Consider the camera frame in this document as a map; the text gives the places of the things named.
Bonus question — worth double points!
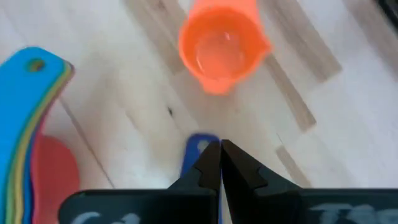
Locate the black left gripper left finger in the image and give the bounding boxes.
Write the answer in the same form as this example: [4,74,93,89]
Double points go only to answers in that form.
[169,139,222,224]

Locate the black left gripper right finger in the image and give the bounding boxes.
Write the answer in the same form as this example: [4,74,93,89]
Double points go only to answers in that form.
[221,139,301,224]

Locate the small navy measuring cup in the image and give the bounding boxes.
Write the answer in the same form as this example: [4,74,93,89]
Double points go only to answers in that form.
[180,133,223,224]

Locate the orange measuring cup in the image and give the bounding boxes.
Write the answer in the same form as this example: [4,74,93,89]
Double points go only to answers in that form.
[177,0,272,96]

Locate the red measuring cup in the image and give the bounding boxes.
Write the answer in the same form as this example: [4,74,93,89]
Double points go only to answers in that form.
[30,133,80,224]

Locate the large blue measuring cup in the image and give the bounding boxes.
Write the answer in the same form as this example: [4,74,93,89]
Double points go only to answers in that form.
[21,63,75,224]

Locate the yellow measuring cup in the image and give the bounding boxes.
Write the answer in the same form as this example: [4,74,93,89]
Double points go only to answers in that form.
[12,62,75,224]

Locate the green measuring cup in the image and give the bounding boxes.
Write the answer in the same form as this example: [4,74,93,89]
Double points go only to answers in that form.
[4,60,75,224]

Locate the light blue measuring cup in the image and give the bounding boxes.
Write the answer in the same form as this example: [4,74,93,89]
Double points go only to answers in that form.
[0,46,71,224]

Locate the black aluminium table frame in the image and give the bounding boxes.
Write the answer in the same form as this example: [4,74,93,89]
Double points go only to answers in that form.
[376,0,398,22]

